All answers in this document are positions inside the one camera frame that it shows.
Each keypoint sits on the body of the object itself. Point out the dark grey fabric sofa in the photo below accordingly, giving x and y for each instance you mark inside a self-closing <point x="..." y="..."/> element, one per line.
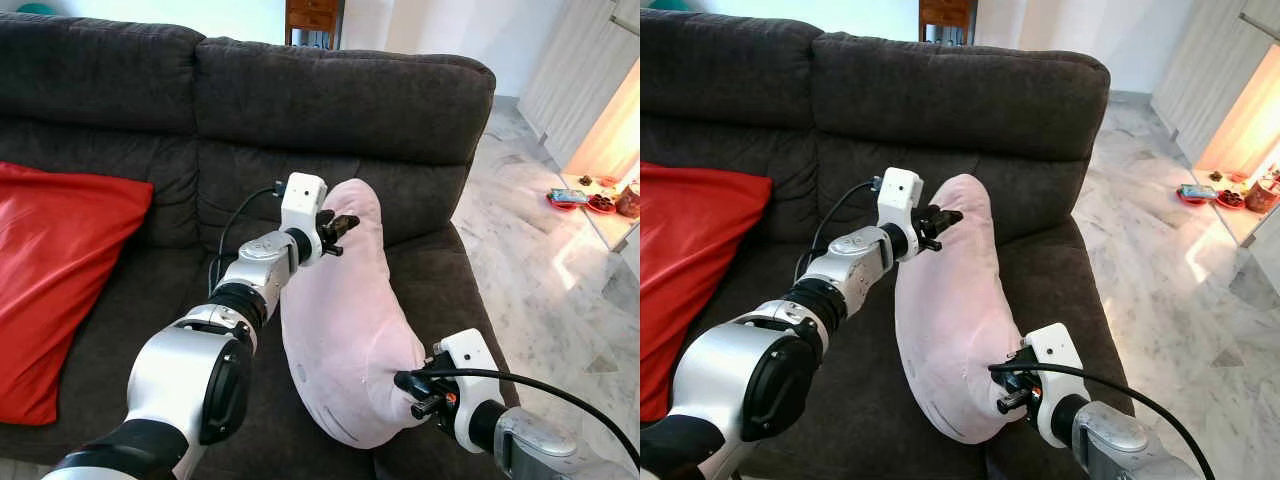
<point x="330" y="110"/>
<point x="960" y="100"/>

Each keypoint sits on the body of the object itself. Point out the pale pink pillow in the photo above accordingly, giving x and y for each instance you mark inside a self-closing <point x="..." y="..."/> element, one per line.
<point x="950" y="320"/>
<point x="345" y="330"/>

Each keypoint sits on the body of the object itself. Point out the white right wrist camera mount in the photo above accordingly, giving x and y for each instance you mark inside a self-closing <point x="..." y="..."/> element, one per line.
<point x="1058" y="350"/>
<point x="470" y="355"/>

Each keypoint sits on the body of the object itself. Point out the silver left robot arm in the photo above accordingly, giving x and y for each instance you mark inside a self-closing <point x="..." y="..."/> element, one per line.
<point x="190" y="380"/>
<point x="770" y="380"/>

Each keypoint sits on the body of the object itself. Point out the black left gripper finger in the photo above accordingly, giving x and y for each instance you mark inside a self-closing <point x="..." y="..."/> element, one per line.
<point x="946" y="217"/>
<point x="346" y="223"/>

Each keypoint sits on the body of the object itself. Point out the red pillow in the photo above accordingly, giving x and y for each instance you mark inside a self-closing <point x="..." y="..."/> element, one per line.
<point x="690" y="280"/>
<point x="60" y="280"/>

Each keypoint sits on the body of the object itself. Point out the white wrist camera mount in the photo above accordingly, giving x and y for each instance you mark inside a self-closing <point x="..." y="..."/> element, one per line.
<point x="1058" y="350"/>
<point x="898" y="190"/>
<point x="470" y="355"/>
<point x="303" y="195"/>

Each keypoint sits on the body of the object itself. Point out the teal round object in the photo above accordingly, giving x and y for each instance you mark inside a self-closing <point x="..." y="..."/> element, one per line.
<point x="38" y="9"/>
<point x="668" y="5"/>

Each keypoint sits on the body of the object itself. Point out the brown wooden drawer cabinet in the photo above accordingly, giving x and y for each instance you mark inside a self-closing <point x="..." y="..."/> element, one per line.
<point x="312" y="15"/>
<point x="945" y="12"/>

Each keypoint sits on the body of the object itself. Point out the red bowl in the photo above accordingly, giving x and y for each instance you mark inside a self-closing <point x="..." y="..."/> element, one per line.
<point x="1232" y="202"/>
<point x="602" y="207"/>

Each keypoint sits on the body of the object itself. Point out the red plate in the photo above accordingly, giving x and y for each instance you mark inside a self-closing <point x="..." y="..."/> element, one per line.
<point x="566" y="203"/>
<point x="1196" y="198"/>

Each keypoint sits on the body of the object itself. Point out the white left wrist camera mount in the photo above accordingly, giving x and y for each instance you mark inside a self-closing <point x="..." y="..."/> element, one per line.
<point x="303" y="195"/>
<point x="898" y="190"/>

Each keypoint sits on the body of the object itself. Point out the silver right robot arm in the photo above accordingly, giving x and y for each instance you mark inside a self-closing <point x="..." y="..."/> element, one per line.
<point x="1130" y="450"/>
<point x="540" y="450"/>

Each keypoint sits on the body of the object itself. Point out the brown jar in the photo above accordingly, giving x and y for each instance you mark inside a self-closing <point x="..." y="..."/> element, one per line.
<point x="630" y="202"/>
<point x="1263" y="197"/>

